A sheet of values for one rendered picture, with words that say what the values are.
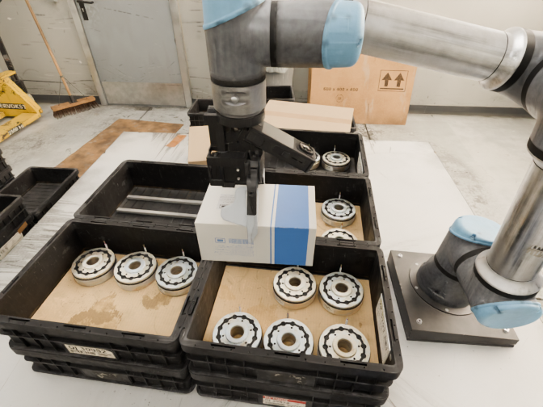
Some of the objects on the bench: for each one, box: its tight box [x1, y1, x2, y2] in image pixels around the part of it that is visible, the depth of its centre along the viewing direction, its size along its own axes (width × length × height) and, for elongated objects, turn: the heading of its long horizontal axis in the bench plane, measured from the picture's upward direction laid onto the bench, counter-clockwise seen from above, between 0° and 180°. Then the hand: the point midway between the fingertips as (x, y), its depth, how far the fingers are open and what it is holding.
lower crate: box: [9, 346, 196, 394], centre depth 83 cm, size 40×30×12 cm
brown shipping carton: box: [187, 126, 217, 165], centre depth 140 cm, size 30×22×16 cm
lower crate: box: [188, 365, 389, 407], centre depth 79 cm, size 40×30×12 cm
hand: (258, 215), depth 60 cm, fingers closed on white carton, 14 cm apart
